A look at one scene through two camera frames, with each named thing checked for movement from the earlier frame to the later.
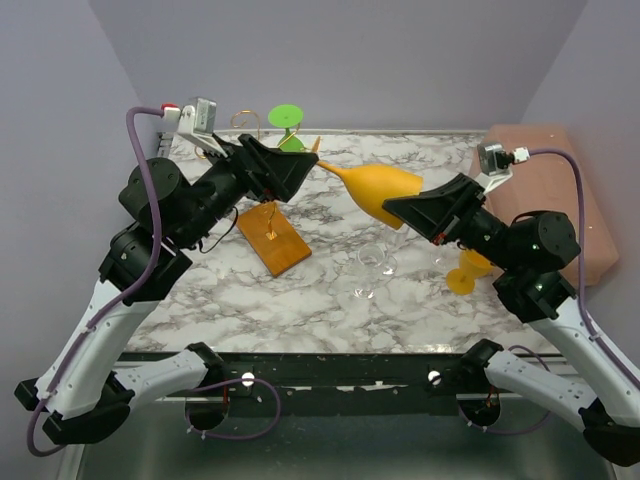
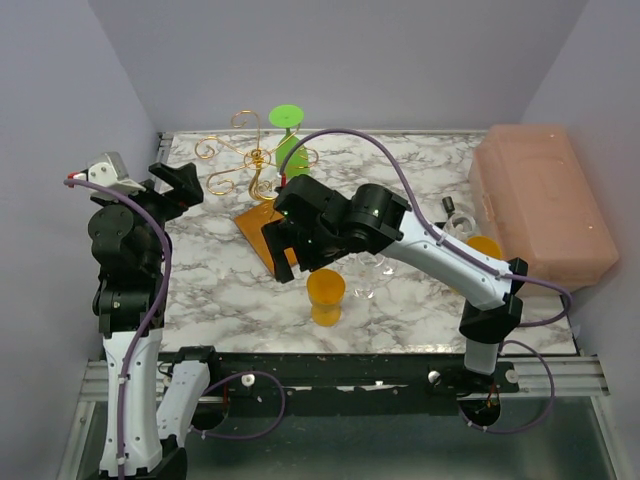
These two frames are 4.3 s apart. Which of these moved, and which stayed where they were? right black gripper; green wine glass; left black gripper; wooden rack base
Moved: right black gripper; left black gripper
Stayed: green wine glass; wooden rack base
